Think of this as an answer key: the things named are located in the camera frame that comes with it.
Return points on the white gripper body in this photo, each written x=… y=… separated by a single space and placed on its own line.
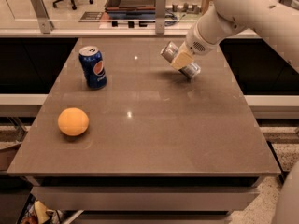
x=196 y=46

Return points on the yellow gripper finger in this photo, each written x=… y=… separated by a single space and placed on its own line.
x=182 y=58

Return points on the silver redbull can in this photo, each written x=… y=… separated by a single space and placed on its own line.
x=190 y=71

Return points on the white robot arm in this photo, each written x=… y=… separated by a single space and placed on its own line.
x=276 y=24

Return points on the blue pepsi can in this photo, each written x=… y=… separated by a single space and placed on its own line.
x=92 y=64

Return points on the orange fruit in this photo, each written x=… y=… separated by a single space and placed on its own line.
x=73 y=122

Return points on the middle metal glass post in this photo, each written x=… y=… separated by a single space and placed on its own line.
x=159 y=16

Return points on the left metal glass post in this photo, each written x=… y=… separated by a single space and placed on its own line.
x=43 y=19

